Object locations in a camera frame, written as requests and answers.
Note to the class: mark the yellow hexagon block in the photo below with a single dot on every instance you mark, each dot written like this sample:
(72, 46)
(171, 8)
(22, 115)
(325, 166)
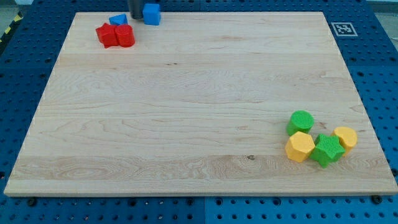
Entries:
(299, 146)

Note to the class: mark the red star block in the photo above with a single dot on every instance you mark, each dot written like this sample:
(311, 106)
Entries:
(106, 35)

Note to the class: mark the red cylinder block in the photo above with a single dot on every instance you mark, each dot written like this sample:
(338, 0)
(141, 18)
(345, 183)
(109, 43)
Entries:
(125, 35)

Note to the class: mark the yellow rounded block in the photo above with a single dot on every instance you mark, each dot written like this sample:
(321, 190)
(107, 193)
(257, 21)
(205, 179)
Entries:
(347, 136)

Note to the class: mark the blue triangle block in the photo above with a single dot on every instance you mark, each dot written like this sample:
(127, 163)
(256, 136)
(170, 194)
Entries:
(118, 20)

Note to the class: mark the green star block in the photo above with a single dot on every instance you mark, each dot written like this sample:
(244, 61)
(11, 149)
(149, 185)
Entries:
(327, 150)

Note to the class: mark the blue cube block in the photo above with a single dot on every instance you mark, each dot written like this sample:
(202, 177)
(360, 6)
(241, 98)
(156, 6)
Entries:
(151, 13)

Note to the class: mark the wooden board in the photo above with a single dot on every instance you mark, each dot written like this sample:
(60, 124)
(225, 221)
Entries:
(198, 106)

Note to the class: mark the green cylinder block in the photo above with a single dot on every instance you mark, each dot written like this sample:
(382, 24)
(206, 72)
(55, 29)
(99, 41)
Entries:
(301, 121)

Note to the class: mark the black yellow hazard tape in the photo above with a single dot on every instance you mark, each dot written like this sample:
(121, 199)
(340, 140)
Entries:
(11, 28)

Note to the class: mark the white fiducial marker tag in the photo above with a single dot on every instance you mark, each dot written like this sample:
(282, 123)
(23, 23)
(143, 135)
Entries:
(344, 29)

